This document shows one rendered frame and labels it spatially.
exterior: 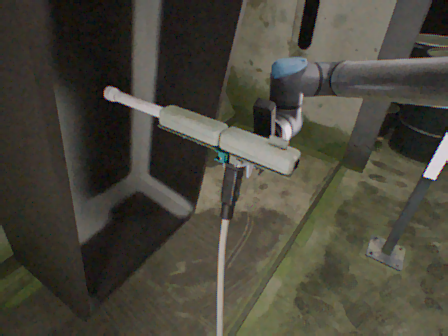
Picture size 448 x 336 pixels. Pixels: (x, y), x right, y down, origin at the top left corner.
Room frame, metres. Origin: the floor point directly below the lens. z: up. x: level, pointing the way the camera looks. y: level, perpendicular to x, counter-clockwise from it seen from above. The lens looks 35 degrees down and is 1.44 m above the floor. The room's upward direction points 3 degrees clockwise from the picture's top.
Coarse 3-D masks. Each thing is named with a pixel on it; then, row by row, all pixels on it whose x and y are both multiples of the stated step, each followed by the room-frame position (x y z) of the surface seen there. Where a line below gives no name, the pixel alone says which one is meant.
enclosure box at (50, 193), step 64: (0, 0) 0.41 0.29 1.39; (64, 0) 0.83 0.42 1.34; (128, 0) 1.02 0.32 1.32; (192, 0) 1.00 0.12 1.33; (0, 64) 0.44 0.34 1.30; (64, 64) 0.83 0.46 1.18; (128, 64) 1.04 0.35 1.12; (192, 64) 1.00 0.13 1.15; (0, 128) 0.48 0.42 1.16; (64, 128) 0.82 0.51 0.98; (128, 128) 1.07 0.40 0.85; (0, 192) 0.56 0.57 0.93; (64, 192) 0.43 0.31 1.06; (128, 192) 1.06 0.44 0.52; (192, 192) 1.01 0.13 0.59; (64, 256) 0.46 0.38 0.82; (128, 256) 0.73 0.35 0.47
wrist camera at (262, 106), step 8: (256, 104) 0.60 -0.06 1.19; (264, 104) 0.60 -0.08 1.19; (272, 104) 0.60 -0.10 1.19; (256, 112) 0.60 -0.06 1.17; (264, 112) 0.59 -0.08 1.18; (272, 112) 0.59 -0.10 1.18; (256, 120) 0.62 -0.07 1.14; (264, 120) 0.60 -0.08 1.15; (272, 120) 0.60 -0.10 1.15; (256, 128) 0.63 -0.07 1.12; (264, 128) 0.61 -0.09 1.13; (272, 128) 0.61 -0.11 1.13
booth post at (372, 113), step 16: (400, 0) 2.16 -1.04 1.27; (416, 0) 2.11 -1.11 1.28; (432, 0) 2.19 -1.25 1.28; (400, 16) 2.14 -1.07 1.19; (416, 16) 2.10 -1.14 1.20; (400, 32) 2.13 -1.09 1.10; (416, 32) 2.08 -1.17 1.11; (384, 48) 2.16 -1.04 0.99; (400, 48) 2.11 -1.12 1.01; (368, 112) 2.14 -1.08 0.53; (384, 112) 2.08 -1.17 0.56; (368, 128) 2.11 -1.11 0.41; (352, 144) 2.15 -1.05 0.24; (368, 144) 2.09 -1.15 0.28; (352, 160) 2.13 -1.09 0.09
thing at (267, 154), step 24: (120, 96) 0.65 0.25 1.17; (168, 120) 0.56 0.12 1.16; (192, 120) 0.54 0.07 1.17; (216, 120) 0.56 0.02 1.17; (216, 144) 0.51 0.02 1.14; (240, 144) 0.48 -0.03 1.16; (264, 144) 0.47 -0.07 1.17; (240, 168) 0.47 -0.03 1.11; (264, 168) 0.45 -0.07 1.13; (288, 168) 0.43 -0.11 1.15
